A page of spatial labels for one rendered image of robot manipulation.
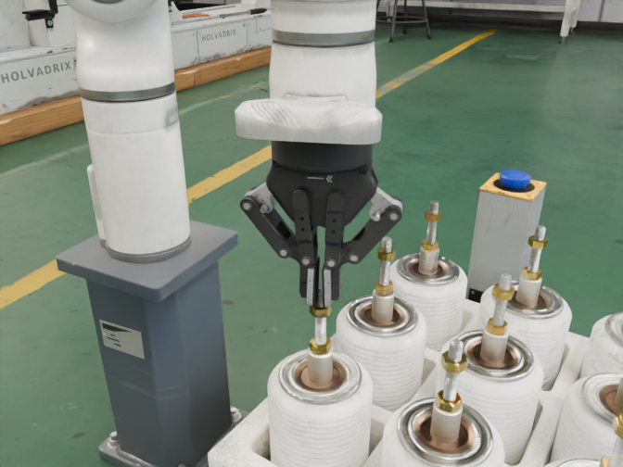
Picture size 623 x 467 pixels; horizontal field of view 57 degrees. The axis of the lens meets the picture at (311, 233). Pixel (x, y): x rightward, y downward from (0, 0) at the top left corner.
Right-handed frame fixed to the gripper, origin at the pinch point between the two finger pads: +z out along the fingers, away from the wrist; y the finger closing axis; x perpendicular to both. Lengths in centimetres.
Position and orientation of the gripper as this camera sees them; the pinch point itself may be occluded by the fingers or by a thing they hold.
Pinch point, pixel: (320, 282)
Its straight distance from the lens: 47.7
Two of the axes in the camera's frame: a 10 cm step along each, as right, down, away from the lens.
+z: 0.0, 9.0, 4.4
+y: -9.9, -0.7, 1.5
